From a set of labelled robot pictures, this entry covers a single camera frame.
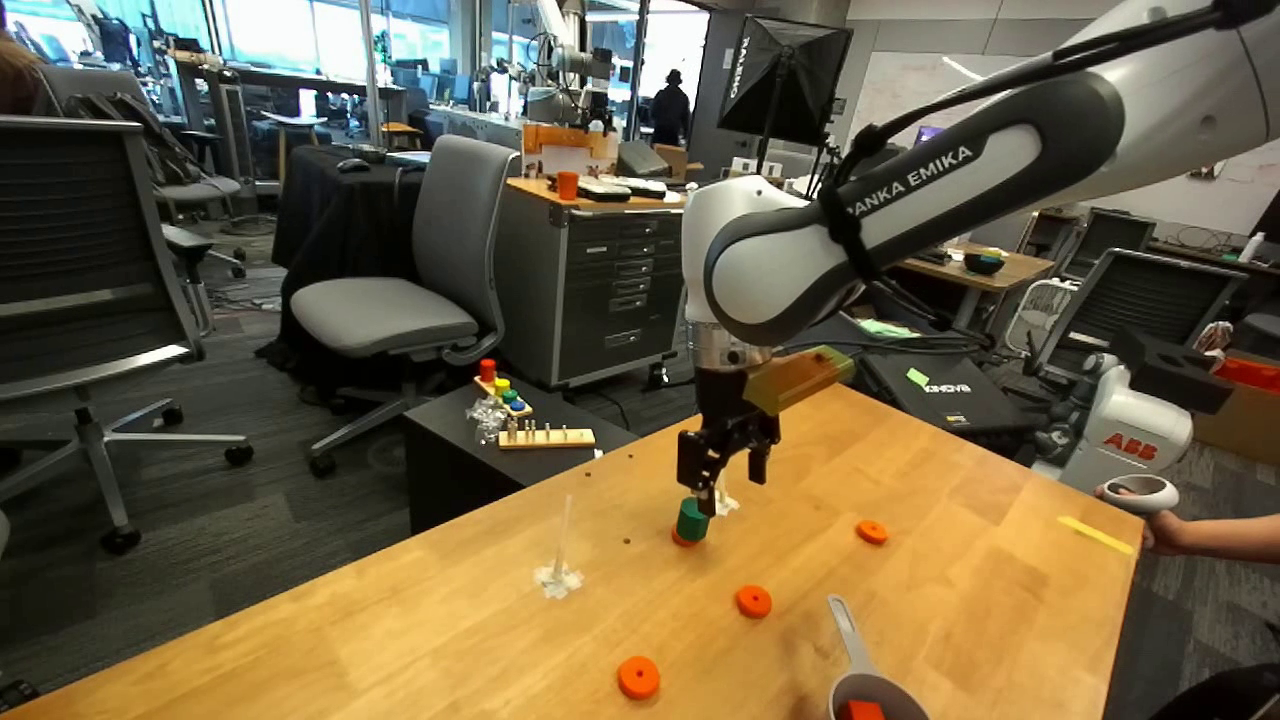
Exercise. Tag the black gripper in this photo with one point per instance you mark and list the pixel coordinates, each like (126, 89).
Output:
(725, 427)

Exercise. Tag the green cylinder block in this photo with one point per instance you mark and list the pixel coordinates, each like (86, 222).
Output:
(692, 517)

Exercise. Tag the white ABB robot base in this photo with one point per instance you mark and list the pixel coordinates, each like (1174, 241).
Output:
(1124, 431)

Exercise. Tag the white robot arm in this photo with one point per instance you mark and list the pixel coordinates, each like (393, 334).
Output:
(1140, 92)

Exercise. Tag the grey measuring cup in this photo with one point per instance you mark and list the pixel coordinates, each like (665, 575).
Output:
(863, 682)

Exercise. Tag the operator hand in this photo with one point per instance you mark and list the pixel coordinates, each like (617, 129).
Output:
(1167, 529)

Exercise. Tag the orange disc under green cylinder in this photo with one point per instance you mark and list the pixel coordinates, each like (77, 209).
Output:
(687, 543)

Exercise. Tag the orange disc under yellow block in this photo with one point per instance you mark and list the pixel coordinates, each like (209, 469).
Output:
(753, 600)

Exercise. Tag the grey drawer cabinet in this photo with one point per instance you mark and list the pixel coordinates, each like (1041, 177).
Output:
(589, 291)

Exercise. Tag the orange disc with hole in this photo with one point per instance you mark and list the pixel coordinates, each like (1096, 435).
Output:
(637, 676)

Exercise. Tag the colourful stacking toy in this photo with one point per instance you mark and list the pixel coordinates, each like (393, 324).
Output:
(500, 391)

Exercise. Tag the black low side table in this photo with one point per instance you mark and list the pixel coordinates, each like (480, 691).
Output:
(450, 469)

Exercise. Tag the grey office chair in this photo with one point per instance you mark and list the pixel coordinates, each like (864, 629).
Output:
(444, 313)

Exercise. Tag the black softbox light stand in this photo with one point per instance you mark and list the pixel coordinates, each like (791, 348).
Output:
(781, 80)

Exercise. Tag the yellow tape strip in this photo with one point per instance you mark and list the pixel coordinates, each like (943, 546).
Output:
(1094, 532)

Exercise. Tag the white VR controller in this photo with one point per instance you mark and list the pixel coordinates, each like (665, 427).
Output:
(1140, 493)

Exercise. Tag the black mesh office chair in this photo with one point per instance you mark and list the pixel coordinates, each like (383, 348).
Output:
(90, 294)

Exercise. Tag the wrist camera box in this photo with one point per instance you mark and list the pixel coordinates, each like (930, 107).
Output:
(794, 378)

